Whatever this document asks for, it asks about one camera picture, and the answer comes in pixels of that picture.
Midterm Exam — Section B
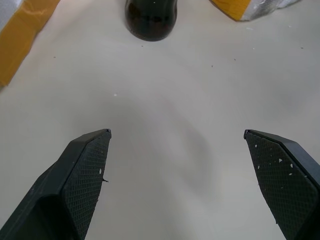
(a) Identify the yellow and silver packet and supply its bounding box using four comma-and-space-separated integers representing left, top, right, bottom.
208, 0, 302, 23

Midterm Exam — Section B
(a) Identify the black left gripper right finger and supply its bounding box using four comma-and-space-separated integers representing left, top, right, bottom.
243, 129, 320, 240

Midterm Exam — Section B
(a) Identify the dark glass bottle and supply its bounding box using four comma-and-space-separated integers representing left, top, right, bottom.
124, 0, 178, 42

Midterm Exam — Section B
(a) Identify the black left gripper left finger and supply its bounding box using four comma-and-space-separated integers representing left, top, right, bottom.
0, 128, 113, 240

